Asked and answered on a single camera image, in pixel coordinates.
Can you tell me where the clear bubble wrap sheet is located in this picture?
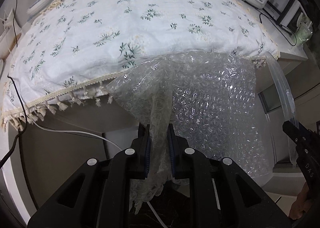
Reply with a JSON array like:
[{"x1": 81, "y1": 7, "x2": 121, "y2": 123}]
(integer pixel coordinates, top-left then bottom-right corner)
[{"x1": 106, "y1": 51, "x2": 271, "y2": 210}]

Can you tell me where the right hand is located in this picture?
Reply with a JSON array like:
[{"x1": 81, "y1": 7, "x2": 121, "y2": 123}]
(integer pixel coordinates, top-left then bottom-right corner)
[{"x1": 289, "y1": 183, "x2": 312, "y2": 220}]

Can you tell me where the green glass cup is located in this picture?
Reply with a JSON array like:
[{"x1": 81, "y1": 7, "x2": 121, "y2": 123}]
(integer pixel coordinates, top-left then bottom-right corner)
[{"x1": 295, "y1": 13, "x2": 312, "y2": 46}]

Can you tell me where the microwave oven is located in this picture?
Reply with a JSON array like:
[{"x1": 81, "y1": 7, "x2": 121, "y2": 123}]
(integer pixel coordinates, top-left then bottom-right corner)
[{"x1": 264, "y1": 0, "x2": 308, "y2": 32}]

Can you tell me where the white floral tablecloth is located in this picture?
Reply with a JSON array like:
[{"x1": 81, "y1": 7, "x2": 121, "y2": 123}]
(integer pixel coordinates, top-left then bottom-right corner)
[{"x1": 1, "y1": 0, "x2": 280, "y2": 129}]

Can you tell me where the white cable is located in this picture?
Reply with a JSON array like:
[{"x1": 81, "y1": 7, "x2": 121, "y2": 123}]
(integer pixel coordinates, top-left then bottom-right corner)
[{"x1": 32, "y1": 121, "x2": 168, "y2": 228}]

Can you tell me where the black power cable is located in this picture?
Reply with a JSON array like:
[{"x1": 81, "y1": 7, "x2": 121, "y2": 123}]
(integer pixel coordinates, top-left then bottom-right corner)
[{"x1": 0, "y1": 75, "x2": 28, "y2": 169}]

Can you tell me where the rice cooker black cord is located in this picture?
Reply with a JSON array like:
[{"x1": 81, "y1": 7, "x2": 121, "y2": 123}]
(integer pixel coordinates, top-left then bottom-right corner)
[{"x1": 258, "y1": 12, "x2": 298, "y2": 46}]

